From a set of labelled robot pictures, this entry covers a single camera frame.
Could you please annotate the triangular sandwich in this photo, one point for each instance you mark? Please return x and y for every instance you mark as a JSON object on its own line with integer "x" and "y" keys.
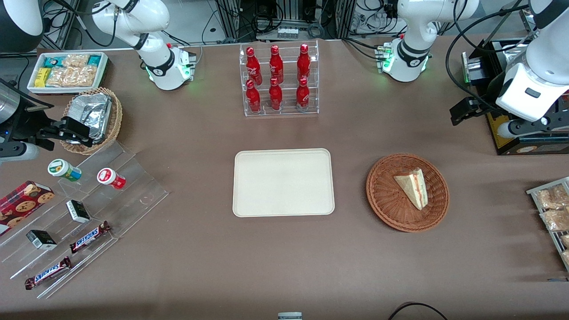
{"x": 413, "y": 186}

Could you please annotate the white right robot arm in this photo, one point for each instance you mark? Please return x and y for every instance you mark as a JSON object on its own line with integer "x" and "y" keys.
{"x": 151, "y": 49}

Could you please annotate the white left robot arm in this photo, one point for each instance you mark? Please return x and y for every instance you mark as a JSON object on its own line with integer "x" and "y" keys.
{"x": 413, "y": 26}

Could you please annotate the tan wicker basket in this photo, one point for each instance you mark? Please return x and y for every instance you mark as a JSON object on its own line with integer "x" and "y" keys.
{"x": 116, "y": 115}

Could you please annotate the grey metal snack tray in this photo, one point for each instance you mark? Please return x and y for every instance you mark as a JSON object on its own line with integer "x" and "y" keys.
{"x": 540, "y": 189}

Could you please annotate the brown wicker basket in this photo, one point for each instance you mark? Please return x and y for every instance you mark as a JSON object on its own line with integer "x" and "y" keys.
{"x": 391, "y": 209}

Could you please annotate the cream plastic tray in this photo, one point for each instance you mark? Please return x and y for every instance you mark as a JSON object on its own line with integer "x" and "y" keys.
{"x": 280, "y": 182}

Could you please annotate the black box appliance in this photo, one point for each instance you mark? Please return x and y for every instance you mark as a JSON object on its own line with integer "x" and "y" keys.
{"x": 533, "y": 146}

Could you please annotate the silver foil wrapped packet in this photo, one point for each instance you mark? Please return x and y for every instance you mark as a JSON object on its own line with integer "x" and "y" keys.
{"x": 91, "y": 111}

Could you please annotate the green lid yogurt cup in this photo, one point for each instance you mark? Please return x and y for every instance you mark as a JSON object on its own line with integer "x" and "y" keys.
{"x": 62, "y": 169}

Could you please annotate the silver device with green light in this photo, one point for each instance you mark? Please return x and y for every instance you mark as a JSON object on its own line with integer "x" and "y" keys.
{"x": 473, "y": 69}

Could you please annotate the red chocolate chip cookie box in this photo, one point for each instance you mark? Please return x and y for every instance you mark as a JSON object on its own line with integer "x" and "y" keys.
{"x": 22, "y": 204}

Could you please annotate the large clear cracker bag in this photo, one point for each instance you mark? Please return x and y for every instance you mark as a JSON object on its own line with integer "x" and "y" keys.
{"x": 73, "y": 77}

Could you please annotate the red lid yogurt cup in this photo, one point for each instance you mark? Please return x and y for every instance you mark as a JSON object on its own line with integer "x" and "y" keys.
{"x": 109, "y": 177}

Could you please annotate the yellow snack packet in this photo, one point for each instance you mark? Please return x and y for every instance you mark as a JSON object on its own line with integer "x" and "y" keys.
{"x": 42, "y": 78}

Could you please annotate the white snack bin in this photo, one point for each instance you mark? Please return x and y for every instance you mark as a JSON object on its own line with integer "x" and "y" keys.
{"x": 103, "y": 66}

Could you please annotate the small clear cracker bag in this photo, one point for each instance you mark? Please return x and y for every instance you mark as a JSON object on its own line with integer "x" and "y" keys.
{"x": 75, "y": 61}

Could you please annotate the teal snack packet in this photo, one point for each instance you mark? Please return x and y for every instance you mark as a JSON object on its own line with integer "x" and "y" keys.
{"x": 51, "y": 62}
{"x": 94, "y": 60}

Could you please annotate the clear bag of crackers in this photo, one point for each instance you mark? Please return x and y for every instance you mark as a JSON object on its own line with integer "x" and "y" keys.
{"x": 555, "y": 220}
{"x": 566, "y": 258}
{"x": 553, "y": 198}
{"x": 565, "y": 241}

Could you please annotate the small black carton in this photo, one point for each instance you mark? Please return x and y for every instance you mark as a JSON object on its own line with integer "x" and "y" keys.
{"x": 41, "y": 240}
{"x": 78, "y": 211}

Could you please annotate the clear acrylic step display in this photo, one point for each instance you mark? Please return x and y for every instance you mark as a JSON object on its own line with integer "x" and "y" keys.
{"x": 133, "y": 191}

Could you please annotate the Snickers chocolate bar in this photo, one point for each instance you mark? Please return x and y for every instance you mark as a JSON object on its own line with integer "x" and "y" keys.
{"x": 46, "y": 274}
{"x": 89, "y": 238}

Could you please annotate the red cola bottle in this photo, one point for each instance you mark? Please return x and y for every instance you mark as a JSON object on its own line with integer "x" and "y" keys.
{"x": 275, "y": 97}
{"x": 276, "y": 64}
{"x": 302, "y": 95}
{"x": 303, "y": 62}
{"x": 254, "y": 66}
{"x": 253, "y": 98}

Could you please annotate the clear acrylic bottle rack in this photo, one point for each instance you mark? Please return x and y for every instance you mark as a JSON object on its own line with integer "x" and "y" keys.
{"x": 289, "y": 111}

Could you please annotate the white power strip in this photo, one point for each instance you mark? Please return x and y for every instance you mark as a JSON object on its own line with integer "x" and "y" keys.
{"x": 287, "y": 32}

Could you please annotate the small grey labelled object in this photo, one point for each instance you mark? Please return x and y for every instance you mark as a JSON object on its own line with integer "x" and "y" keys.
{"x": 290, "y": 316}

